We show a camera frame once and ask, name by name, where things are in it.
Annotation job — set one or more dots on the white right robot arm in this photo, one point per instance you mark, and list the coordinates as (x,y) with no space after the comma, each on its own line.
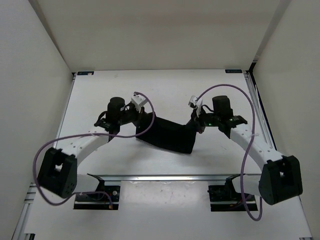
(280,177)

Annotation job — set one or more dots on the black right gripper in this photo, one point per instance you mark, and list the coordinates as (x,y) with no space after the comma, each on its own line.
(200,129)

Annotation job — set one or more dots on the blue label left corner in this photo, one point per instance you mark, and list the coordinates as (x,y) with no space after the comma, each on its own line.
(85,73)

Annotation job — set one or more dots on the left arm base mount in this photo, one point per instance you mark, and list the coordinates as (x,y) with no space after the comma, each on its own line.
(94,193)

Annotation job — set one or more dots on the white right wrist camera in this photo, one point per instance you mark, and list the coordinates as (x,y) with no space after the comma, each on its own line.
(196,104)

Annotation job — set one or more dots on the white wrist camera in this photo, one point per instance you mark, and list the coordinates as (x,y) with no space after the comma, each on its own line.
(138,101)
(196,104)

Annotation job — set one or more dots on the aluminium right side rail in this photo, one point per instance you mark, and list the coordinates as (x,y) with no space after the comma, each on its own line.
(262,120)

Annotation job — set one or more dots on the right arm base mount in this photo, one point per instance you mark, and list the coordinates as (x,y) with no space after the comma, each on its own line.
(224,198)

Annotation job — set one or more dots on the blue label right corner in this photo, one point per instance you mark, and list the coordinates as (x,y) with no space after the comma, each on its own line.
(233,71)

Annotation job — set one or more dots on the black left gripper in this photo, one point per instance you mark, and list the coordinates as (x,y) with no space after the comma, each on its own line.
(139,115)

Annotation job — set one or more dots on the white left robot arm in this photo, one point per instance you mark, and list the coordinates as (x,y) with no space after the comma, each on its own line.
(59,168)

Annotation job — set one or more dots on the aluminium table edge rail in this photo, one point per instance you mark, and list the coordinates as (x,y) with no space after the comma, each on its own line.
(165,178)

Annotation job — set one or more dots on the black skirt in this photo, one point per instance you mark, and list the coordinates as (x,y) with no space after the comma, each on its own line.
(171,136)

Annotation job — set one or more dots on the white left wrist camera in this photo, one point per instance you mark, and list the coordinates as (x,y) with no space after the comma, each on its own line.
(138,101)

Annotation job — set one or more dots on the blue label corner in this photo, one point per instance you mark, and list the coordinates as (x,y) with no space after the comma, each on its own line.
(85,73)
(233,71)

